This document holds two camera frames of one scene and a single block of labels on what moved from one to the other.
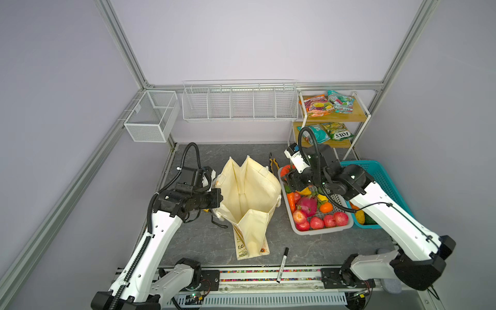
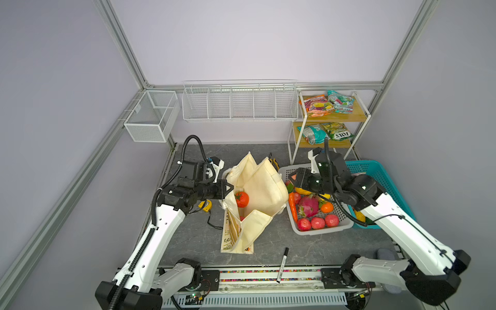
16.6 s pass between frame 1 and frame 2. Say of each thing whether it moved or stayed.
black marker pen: stayed
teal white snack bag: stayed
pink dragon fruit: stayed
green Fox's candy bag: stayed
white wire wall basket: stayed
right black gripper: stayed
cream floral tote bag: moved
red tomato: moved
